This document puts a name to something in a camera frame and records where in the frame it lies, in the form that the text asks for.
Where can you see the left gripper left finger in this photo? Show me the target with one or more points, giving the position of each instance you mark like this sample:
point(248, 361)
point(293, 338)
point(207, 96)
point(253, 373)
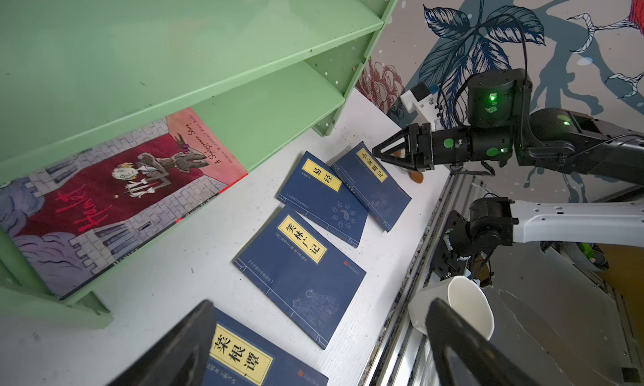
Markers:
point(180, 356)

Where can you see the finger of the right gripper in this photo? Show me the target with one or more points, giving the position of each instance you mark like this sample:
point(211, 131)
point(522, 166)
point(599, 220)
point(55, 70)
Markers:
point(400, 159)
point(401, 144)

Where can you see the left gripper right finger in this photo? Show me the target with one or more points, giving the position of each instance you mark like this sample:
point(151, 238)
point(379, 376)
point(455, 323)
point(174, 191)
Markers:
point(462, 356)

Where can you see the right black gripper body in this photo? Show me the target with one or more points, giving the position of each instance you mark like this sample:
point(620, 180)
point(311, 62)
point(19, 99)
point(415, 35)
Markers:
point(459, 145)

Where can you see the blue book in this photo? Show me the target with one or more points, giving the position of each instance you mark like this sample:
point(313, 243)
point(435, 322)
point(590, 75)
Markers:
point(239, 356)
point(315, 192)
point(373, 186)
point(304, 274)

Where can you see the red pink Hamlet book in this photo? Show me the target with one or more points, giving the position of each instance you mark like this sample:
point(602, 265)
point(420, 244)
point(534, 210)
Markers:
point(78, 218)

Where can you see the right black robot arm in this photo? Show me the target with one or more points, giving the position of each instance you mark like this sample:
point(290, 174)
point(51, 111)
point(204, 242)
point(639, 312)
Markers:
point(499, 126)

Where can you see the white ceramic mug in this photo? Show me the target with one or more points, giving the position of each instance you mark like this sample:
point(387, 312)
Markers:
point(462, 295)

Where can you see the green wooden two-tier shelf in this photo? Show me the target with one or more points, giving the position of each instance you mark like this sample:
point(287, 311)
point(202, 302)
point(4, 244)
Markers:
point(78, 73)

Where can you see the brown bear plush keychain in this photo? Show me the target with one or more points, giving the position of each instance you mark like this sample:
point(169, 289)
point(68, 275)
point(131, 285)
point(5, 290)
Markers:
point(417, 177)

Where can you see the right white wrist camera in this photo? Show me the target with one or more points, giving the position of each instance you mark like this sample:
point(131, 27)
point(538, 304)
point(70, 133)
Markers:
point(421, 101)

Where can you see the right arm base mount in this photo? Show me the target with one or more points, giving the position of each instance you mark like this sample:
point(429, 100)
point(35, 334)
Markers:
point(459, 247)

